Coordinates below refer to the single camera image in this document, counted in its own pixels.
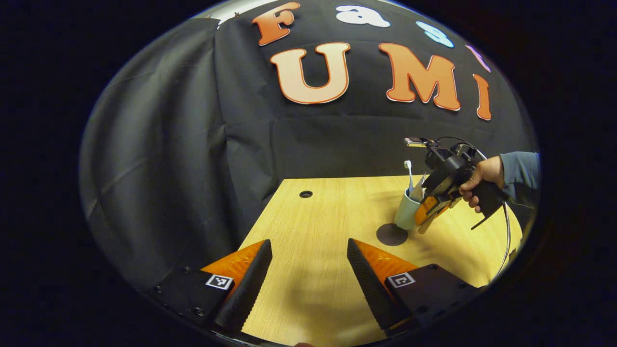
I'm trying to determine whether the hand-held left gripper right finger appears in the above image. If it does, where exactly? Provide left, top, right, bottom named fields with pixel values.
left=347, top=238, right=487, bottom=334

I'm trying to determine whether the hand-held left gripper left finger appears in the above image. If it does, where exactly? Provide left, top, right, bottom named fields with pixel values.
left=147, top=240, right=273, bottom=333

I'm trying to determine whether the pale green cup wooden handle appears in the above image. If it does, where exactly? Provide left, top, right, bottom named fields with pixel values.
left=394, top=186, right=434, bottom=235

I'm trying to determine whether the white toothbrush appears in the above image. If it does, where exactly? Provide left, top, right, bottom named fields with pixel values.
left=404, top=160, right=416, bottom=196

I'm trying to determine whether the dark round coaster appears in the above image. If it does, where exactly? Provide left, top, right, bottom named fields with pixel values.
left=376, top=223, right=409, bottom=247

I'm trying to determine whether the wooden desktop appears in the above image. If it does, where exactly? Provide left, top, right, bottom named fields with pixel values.
left=239, top=174, right=523, bottom=347

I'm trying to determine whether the right hand-held gripper cable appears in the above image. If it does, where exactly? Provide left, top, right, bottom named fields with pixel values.
left=436, top=136, right=512, bottom=282

